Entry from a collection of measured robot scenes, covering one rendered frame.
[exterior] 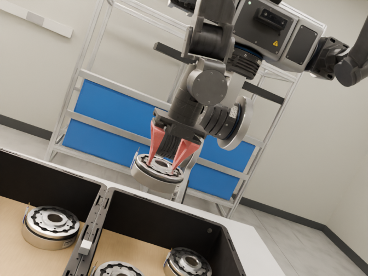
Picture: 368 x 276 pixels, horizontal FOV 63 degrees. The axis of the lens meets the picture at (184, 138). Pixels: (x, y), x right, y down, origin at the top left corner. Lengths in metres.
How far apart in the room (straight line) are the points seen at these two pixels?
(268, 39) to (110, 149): 1.77
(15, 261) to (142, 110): 1.93
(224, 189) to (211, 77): 2.33
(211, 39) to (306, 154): 3.55
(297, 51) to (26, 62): 2.80
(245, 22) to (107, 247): 0.74
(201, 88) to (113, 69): 2.81
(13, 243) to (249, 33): 0.82
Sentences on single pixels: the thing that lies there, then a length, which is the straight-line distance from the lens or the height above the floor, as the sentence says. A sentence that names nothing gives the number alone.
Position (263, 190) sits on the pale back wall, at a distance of 3.96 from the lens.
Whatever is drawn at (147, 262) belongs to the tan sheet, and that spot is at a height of 0.83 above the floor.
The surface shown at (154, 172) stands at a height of 1.04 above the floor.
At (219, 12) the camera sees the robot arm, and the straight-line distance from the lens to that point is 0.55.
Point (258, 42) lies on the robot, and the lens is 1.02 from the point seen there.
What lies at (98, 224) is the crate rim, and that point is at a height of 0.93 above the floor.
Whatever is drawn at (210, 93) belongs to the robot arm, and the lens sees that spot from 0.48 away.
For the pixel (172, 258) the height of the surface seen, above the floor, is 0.86.
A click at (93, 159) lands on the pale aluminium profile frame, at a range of 2.55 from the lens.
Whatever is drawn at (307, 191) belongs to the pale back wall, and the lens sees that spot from 4.25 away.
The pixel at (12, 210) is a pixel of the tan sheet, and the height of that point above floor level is 0.83.
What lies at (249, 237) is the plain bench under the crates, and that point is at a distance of 1.38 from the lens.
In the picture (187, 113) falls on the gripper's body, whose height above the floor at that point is 1.16.
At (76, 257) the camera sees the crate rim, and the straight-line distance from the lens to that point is 0.49.
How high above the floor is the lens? 1.23
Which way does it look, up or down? 12 degrees down
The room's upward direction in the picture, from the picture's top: 24 degrees clockwise
